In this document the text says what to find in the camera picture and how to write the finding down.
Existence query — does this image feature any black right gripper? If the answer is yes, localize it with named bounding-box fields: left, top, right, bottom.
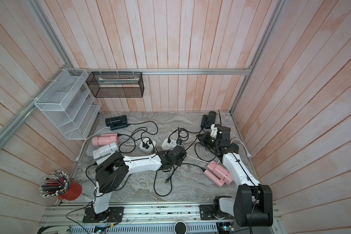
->
left=197, top=132, right=221, bottom=151

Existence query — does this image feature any dark green folded hair dryer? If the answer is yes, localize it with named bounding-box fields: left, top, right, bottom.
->
left=105, top=115, right=129, bottom=131

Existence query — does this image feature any black mesh wall basket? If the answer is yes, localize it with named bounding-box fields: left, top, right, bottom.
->
left=86, top=71, right=144, bottom=98

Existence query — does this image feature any round black white knob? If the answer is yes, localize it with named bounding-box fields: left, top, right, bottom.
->
left=174, top=221, right=187, bottom=234

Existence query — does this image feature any pink folded hair dryer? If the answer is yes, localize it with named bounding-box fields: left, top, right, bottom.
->
left=92, top=133, right=118, bottom=147

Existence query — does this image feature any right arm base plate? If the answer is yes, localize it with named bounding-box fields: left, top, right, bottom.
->
left=199, top=196, right=240, bottom=220

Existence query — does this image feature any dark green dryer far right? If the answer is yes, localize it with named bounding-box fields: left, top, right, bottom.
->
left=200, top=111, right=216, bottom=129

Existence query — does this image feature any pink hair dryer under arm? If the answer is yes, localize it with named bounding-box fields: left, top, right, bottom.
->
left=204, top=161, right=233, bottom=187

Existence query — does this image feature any white square power strip left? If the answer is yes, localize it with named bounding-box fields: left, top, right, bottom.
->
left=139, top=137, right=157, bottom=154

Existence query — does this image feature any black cord front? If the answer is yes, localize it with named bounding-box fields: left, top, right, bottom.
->
left=153, top=162, right=207, bottom=197

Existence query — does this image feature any white hair dryer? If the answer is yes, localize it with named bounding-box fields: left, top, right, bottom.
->
left=93, top=142, right=119, bottom=165

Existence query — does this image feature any white square power strip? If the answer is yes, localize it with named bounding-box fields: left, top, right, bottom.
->
left=161, top=138, right=177, bottom=151
left=139, top=137, right=157, bottom=154

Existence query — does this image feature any white square power strip right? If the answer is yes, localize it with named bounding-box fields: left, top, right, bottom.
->
left=161, top=138, right=177, bottom=151

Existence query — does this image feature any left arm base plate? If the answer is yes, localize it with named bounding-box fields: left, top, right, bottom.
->
left=82, top=206, right=124, bottom=223

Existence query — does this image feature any white wire mesh shelf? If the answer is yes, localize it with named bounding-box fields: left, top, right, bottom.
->
left=35, top=69, right=101, bottom=140

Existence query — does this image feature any black cord of pink dryer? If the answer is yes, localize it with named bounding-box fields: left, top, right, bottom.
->
left=116, top=128, right=153, bottom=154

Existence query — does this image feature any red pencil cup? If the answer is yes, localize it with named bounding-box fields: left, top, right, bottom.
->
left=39, top=170, right=82, bottom=201

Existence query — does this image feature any white cable right strip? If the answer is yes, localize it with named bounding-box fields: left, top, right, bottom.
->
left=185, top=138, right=252, bottom=166

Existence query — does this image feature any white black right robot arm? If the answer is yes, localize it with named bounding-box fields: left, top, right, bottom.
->
left=197, top=124, right=274, bottom=227

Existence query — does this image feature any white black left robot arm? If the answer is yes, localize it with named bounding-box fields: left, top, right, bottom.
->
left=93, top=145, right=187, bottom=215

